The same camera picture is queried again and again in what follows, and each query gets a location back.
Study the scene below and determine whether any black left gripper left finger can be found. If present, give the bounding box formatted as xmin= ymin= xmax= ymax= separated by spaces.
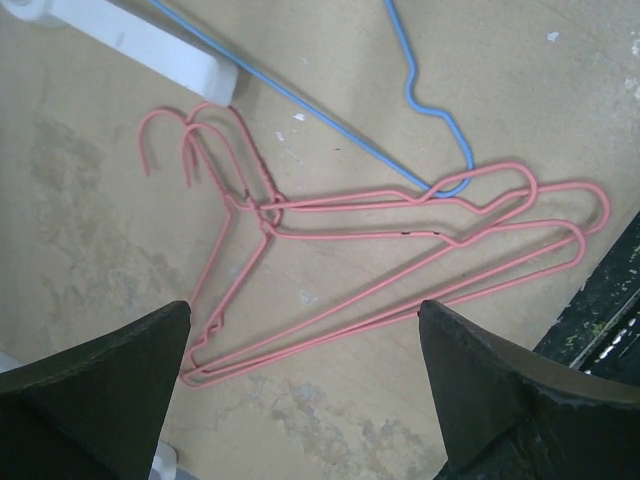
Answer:
xmin=1 ymin=301 xmax=191 ymax=479

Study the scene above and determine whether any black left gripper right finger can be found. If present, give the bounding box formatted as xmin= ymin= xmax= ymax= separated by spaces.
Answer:
xmin=419 ymin=300 xmax=639 ymax=479

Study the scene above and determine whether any blue wire hanger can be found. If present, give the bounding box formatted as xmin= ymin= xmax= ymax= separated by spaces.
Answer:
xmin=151 ymin=1 xmax=476 ymax=199

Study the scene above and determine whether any white clothes rack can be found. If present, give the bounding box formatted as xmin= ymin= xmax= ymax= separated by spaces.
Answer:
xmin=1 ymin=0 xmax=239 ymax=107

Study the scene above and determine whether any pink wire hanger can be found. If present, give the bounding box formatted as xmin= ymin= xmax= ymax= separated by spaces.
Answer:
xmin=137 ymin=103 xmax=540 ymax=355
xmin=180 ymin=121 xmax=611 ymax=388
xmin=180 ymin=109 xmax=610 ymax=389

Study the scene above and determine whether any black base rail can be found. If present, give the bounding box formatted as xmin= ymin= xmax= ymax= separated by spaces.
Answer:
xmin=534 ymin=217 xmax=639 ymax=368

